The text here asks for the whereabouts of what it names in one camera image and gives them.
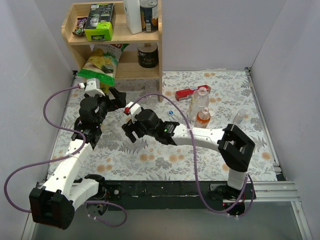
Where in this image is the small clear water bottle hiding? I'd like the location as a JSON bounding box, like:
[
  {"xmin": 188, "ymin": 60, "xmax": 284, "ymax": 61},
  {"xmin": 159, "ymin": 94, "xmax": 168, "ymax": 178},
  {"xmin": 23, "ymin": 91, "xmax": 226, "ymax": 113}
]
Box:
[{"xmin": 144, "ymin": 85, "xmax": 158, "ymax": 108}]

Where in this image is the orange juice bottle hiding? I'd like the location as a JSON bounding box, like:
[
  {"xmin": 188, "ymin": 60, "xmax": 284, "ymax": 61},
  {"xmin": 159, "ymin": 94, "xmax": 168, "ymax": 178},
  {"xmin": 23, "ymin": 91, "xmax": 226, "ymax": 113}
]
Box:
[{"xmin": 194, "ymin": 106, "xmax": 211, "ymax": 129}]

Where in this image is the clear plastic bottle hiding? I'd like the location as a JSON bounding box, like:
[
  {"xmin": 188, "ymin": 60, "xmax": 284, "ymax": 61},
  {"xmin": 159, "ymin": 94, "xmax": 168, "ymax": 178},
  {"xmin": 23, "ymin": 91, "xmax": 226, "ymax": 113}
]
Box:
[{"xmin": 187, "ymin": 86, "xmax": 210, "ymax": 122}]

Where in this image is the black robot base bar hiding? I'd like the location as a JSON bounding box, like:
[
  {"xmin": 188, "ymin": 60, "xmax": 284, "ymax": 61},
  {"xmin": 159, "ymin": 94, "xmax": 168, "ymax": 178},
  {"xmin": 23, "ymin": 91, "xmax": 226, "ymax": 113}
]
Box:
[{"xmin": 77, "ymin": 172, "xmax": 256, "ymax": 212}]

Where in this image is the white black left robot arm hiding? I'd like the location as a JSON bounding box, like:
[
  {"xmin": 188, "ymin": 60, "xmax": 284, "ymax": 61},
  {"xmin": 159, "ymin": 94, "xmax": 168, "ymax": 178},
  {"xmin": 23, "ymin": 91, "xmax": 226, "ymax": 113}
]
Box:
[{"xmin": 29, "ymin": 87, "xmax": 127, "ymax": 230}]

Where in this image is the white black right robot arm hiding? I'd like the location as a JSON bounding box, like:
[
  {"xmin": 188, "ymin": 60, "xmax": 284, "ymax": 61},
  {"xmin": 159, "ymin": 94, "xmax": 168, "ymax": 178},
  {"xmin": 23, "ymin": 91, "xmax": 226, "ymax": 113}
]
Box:
[{"xmin": 122, "ymin": 106, "xmax": 256, "ymax": 199}]

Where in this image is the yellow green snack packet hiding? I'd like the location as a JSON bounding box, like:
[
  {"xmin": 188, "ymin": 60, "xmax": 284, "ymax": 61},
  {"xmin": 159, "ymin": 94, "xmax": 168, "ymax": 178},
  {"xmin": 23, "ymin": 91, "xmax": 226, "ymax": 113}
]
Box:
[{"xmin": 100, "ymin": 82, "xmax": 110, "ymax": 95}]

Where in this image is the wooden shelf unit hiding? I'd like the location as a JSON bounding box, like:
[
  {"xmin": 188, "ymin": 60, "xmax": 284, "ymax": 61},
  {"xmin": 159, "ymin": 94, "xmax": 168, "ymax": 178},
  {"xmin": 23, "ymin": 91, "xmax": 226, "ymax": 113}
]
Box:
[{"xmin": 61, "ymin": 0, "xmax": 164, "ymax": 106}]

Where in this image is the green cassava chips bag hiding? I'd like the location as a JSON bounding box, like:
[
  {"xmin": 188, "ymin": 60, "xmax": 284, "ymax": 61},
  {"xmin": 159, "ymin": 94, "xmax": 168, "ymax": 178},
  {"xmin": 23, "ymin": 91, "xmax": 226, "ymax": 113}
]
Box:
[{"xmin": 78, "ymin": 43, "xmax": 129, "ymax": 87}]

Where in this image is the red toothpaste box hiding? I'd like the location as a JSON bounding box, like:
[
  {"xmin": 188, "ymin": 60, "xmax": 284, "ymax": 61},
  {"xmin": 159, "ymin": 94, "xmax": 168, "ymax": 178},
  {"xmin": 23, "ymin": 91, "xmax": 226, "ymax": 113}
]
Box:
[{"xmin": 175, "ymin": 85, "xmax": 211, "ymax": 101}]

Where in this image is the black label jar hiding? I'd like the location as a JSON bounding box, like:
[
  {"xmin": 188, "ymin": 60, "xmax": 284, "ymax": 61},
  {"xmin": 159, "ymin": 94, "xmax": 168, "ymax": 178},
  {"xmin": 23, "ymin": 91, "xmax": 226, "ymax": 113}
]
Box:
[{"xmin": 137, "ymin": 42, "xmax": 159, "ymax": 68}]

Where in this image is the purple candy packet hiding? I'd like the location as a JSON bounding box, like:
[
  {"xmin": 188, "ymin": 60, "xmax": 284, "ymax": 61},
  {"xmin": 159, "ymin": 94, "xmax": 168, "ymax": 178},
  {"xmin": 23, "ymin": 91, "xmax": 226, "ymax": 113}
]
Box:
[{"xmin": 72, "ymin": 17, "xmax": 88, "ymax": 37}]

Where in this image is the green black box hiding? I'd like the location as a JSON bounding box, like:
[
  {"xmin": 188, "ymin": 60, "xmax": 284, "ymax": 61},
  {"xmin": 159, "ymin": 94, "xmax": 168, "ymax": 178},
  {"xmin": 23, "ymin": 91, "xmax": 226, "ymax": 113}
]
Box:
[{"xmin": 84, "ymin": 3, "xmax": 116, "ymax": 42}]

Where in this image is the white carton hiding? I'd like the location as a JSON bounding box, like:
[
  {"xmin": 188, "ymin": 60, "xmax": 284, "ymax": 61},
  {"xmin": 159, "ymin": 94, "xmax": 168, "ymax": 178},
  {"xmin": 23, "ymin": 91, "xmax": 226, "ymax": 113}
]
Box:
[{"xmin": 123, "ymin": 0, "xmax": 142, "ymax": 35}]

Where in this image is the tin can orange label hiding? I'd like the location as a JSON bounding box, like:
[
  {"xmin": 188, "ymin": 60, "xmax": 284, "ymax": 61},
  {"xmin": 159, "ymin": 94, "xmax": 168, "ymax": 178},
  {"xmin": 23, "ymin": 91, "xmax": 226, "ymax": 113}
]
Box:
[{"xmin": 139, "ymin": 0, "xmax": 159, "ymax": 33}]

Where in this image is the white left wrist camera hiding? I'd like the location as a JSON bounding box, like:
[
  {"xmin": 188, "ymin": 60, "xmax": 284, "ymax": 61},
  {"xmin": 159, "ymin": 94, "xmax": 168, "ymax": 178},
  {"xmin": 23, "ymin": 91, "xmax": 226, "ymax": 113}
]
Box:
[{"xmin": 78, "ymin": 78, "xmax": 105, "ymax": 97}]

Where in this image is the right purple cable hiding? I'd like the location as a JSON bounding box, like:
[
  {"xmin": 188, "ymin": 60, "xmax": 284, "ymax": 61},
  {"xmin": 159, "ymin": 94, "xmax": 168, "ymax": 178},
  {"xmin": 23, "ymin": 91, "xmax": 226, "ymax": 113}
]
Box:
[{"xmin": 129, "ymin": 92, "xmax": 256, "ymax": 218}]

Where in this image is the aluminium table edge rail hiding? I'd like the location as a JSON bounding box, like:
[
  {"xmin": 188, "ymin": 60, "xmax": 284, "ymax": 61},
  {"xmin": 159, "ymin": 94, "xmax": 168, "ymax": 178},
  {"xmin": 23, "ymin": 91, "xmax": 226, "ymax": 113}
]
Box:
[{"xmin": 244, "ymin": 67, "xmax": 312, "ymax": 240}]

